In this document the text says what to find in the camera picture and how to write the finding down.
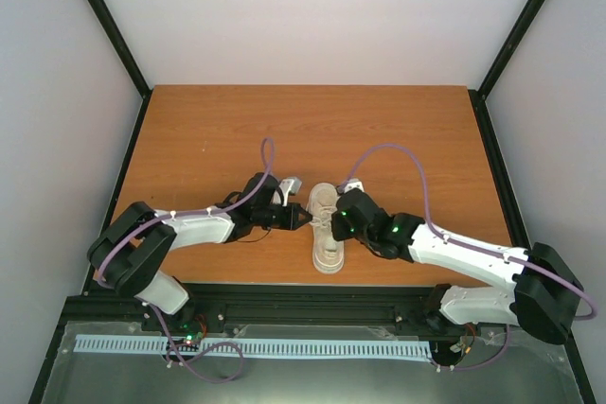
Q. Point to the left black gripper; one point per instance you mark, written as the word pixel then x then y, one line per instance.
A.
pixel 291 222

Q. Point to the cream white lace sneaker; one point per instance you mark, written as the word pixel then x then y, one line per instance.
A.
pixel 328 254

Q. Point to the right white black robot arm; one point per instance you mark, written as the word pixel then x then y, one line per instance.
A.
pixel 530 288

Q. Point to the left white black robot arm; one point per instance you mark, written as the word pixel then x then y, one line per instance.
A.
pixel 128 255

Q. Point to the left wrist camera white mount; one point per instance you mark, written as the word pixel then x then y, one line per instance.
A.
pixel 288 187

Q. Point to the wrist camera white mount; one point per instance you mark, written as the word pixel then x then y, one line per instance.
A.
pixel 288 187
pixel 350 184

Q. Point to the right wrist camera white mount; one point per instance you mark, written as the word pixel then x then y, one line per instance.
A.
pixel 350 184

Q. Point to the black aluminium frame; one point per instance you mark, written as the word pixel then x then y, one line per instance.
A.
pixel 309 305

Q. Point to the light blue slotted cable duct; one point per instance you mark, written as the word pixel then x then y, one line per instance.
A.
pixel 266 349

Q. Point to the grey metal base plate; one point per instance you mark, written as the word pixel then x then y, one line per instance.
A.
pixel 501 368

